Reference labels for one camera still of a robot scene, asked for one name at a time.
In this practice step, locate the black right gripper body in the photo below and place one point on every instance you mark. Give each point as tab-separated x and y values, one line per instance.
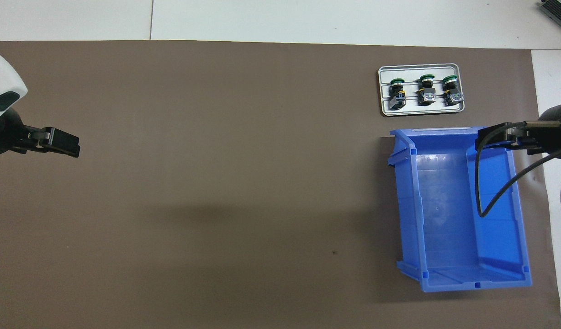
550	135

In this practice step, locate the brown table mat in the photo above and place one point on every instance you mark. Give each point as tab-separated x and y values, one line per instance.
216	183

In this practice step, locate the grey ribbed device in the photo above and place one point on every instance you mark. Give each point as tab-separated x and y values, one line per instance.
558	10

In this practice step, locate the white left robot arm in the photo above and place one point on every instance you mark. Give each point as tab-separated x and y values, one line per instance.
4	77

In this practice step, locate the grey metal tray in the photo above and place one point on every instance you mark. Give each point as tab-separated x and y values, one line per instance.
410	73

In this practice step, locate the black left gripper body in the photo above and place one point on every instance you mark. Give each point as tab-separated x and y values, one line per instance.
2	135

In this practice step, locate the green push button switch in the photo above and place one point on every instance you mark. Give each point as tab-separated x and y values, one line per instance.
397	96
427	93
452	91

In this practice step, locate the blue plastic storage bin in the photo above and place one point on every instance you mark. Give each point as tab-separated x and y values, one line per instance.
445	219

